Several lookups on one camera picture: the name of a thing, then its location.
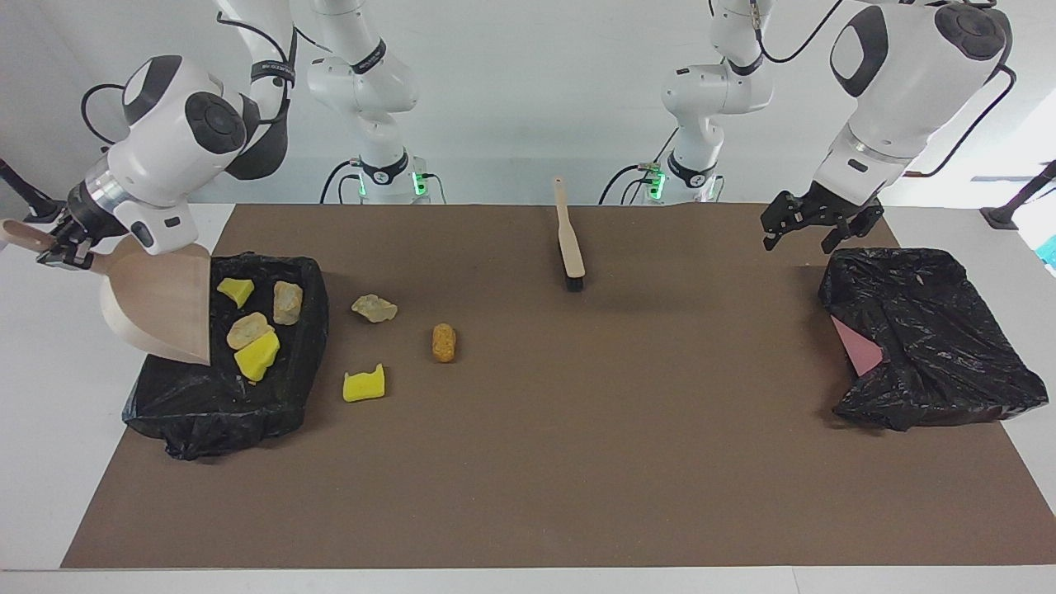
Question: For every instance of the pink plastic bin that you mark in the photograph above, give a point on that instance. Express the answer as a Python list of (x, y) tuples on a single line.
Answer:
[(858, 351)]

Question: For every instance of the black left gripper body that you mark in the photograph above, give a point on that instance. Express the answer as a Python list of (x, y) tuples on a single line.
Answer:
[(829, 206)]

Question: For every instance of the yellow sponge piece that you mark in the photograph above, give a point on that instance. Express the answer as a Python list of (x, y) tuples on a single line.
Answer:
[(236, 292), (257, 356), (364, 386)]

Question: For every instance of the beige hand brush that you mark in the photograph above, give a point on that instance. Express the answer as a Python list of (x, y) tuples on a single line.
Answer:
[(571, 247)]

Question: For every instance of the left black-bagged bin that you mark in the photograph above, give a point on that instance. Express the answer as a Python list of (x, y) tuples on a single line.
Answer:
[(190, 404)]

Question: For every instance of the black stand foot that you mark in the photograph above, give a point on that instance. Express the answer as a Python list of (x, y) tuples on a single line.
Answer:
[(1002, 216), (33, 206)]

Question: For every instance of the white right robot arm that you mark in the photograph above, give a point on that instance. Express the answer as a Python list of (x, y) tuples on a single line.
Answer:
[(181, 132)]

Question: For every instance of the beige plastic dustpan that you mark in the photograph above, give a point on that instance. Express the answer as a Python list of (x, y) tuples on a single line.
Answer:
[(157, 305)]

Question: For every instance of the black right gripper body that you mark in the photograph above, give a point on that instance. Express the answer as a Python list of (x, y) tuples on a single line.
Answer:
[(82, 214)]

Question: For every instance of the brown fried nugget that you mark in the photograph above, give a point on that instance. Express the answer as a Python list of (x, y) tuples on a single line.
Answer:
[(444, 342)]

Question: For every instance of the teal object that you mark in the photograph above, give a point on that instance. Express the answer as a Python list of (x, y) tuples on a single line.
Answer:
[(1048, 252)]

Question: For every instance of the brown table mat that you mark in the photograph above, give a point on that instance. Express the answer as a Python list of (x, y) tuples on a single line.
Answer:
[(495, 511)]

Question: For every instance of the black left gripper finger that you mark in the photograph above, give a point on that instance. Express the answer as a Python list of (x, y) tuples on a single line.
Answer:
[(840, 235), (777, 224)]

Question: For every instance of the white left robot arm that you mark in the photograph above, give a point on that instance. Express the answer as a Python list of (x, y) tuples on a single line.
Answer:
[(907, 74)]

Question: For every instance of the right black-bagged pink bin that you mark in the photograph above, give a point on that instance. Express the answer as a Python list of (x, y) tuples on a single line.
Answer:
[(932, 346)]

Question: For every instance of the pale food scrap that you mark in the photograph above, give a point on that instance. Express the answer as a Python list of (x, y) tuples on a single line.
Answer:
[(247, 330), (374, 308)]

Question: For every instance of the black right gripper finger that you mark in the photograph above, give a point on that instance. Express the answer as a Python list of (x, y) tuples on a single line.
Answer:
[(51, 254), (79, 257)]

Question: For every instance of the striped bread piece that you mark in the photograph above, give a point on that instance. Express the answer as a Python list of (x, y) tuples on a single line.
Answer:
[(287, 303)]

